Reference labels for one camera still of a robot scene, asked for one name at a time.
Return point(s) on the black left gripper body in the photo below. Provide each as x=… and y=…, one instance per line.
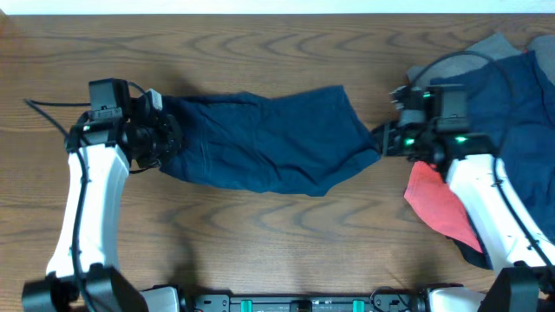
x=172, y=135

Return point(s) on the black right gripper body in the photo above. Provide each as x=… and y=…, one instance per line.
x=408, y=140

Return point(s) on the dark navy blue shorts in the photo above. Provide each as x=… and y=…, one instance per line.
x=298, y=144

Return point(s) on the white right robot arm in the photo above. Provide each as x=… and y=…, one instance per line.
x=520, y=254

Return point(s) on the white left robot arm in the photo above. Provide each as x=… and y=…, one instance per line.
x=85, y=262

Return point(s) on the red garment on pile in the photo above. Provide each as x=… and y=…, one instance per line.
x=438, y=207

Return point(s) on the navy blue garment on pile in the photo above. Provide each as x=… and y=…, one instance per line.
x=516, y=110

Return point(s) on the grey garment on pile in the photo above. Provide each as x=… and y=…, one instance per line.
x=497, y=47

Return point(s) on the black garment under pile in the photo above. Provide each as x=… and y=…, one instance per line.
x=472, y=256

